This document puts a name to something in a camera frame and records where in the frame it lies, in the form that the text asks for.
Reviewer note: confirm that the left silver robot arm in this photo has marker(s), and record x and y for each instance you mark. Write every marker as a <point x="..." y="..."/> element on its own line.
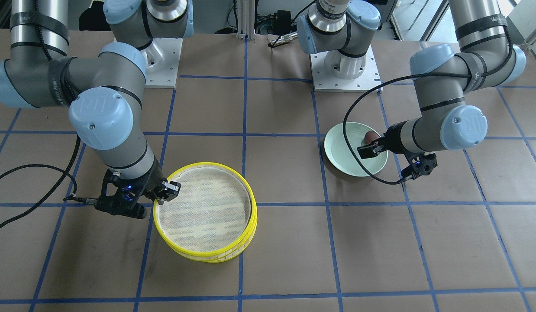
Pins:
<point x="487" y="58"/>

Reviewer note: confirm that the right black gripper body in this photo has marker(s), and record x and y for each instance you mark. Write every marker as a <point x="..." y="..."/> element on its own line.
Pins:
<point x="150" y="179"/>

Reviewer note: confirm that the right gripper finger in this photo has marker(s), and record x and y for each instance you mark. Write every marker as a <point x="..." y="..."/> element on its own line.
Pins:
<point x="167" y="190"/>

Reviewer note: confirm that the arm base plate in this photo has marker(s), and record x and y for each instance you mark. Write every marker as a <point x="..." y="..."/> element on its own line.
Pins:
<point x="334" y="72"/>
<point x="163" y="58"/>

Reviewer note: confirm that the yellow steamer layer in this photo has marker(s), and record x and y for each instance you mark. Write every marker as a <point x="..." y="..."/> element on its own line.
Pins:
<point x="211" y="212"/>
<point x="230" y="252"/>

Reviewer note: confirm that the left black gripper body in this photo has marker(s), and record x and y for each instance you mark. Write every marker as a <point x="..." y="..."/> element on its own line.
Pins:
<point x="394" y="138"/>

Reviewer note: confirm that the brown steamed bun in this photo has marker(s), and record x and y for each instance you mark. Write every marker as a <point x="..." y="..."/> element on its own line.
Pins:
<point x="371" y="138"/>

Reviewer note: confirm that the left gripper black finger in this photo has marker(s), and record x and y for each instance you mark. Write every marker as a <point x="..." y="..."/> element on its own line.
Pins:
<point x="371" y="150"/>

